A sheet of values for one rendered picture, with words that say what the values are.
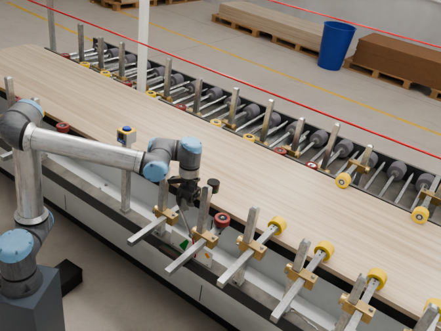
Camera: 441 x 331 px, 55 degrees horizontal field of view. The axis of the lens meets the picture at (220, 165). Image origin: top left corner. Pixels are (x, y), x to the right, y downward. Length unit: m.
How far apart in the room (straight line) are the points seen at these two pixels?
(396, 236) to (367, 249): 0.22
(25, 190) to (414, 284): 1.78
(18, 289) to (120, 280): 0.99
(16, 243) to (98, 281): 1.06
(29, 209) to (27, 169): 0.22
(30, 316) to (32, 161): 0.71
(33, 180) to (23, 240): 0.27
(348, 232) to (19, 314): 1.62
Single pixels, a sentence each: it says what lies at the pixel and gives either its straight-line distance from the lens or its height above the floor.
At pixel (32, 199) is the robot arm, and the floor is 1.00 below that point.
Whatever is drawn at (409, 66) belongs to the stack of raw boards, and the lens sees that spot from 7.52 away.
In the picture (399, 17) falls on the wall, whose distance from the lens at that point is 8.84.
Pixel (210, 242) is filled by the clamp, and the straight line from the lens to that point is 2.03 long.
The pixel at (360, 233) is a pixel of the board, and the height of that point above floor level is 0.90.
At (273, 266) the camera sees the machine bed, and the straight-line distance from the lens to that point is 2.22.
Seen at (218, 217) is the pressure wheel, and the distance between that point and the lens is 2.12.
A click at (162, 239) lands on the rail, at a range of 2.26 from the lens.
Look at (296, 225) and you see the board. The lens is 2.19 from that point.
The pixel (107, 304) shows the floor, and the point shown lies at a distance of 2.88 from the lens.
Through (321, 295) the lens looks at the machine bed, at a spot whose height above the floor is 0.70.
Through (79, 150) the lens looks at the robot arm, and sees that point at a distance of 1.66.
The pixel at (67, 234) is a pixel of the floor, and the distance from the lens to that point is 3.35.
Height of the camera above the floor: 2.25
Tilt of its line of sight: 33 degrees down
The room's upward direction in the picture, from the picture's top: 9 degrees clockwise
